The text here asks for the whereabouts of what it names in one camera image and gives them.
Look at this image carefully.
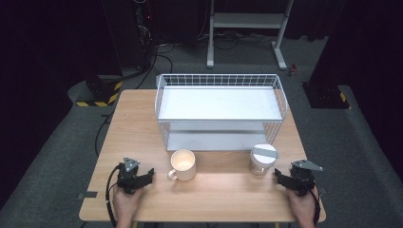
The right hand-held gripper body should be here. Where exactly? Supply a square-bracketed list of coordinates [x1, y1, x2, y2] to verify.
[289, 159, 324, 198]

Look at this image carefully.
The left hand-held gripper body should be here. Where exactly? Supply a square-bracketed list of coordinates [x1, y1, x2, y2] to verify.
[116, 156, 143, 195]

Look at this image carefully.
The clear jar with white lid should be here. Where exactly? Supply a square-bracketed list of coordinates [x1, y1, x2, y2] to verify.
[249, 143, 279, 177]

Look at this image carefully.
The cream ceramic mug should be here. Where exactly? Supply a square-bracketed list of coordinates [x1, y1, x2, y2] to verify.
[166, 148, 198, 182]

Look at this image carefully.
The white wire shelf rack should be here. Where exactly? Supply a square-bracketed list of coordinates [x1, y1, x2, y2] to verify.
[154, 73, 289, 153]

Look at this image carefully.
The black base with yellow stripes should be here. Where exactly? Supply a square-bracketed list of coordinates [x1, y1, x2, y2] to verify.
[75, 74, 124, 108]
[301, 82, 352, 110]

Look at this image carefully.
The black equipment tower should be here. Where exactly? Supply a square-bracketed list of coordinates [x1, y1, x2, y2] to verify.
[131, 0, 160, 71]

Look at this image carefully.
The white metal stand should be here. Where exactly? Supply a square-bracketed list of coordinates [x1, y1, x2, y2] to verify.
[206, 0, 295, 71]

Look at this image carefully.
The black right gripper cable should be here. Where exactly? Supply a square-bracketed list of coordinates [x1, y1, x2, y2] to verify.
[311, 186, 321, 226]

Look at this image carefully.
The thin black floor cable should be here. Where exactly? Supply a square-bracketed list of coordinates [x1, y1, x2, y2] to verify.
[94, 113, 114, 158]

